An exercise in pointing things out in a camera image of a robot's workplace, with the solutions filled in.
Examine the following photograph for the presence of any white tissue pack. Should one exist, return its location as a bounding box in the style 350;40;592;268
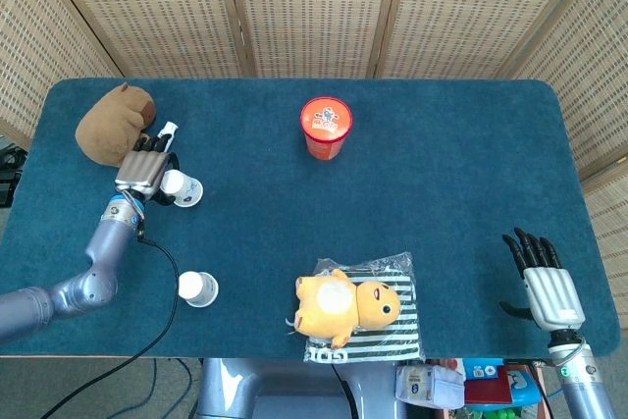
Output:
394;362;466;410

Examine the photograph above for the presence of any red book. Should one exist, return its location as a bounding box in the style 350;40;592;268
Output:
463;366;514;405

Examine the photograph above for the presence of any white tube with blue print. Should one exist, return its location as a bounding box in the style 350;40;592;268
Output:
157;121;179;145

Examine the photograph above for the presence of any yellow plush toy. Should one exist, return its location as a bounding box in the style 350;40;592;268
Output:
286;269;401;350

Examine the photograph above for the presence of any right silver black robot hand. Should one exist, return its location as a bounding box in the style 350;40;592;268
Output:
498;226;586;333

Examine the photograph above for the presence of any black device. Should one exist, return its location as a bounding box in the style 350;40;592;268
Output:
0;143;25;209

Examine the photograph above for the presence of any grey-blue robot torso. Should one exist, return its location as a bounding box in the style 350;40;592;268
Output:
195;357;408;419

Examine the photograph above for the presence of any blue felt table cover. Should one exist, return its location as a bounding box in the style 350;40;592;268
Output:
0;78;622;359

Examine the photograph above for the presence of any brown capybara plush toy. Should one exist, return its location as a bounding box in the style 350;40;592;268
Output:
75;82;157;169

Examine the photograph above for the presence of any red canister with printed lid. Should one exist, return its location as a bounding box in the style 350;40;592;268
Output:
299;96;354;162

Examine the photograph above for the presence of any striped clear plastic bag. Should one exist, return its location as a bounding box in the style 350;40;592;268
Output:
302;251;427;364

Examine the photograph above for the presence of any black cable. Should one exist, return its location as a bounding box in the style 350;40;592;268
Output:
38;235;181;419

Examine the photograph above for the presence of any woven rattan screen panel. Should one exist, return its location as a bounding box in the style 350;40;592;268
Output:
0;0;124;145
36;0;254;79
223;0;406;79
509;0;628;302
375;0;614;79

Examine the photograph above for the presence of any blue printed box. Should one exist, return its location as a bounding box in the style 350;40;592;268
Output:
463;358;506;381

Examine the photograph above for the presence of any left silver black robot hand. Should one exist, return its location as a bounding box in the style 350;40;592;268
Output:
114;131;182;207

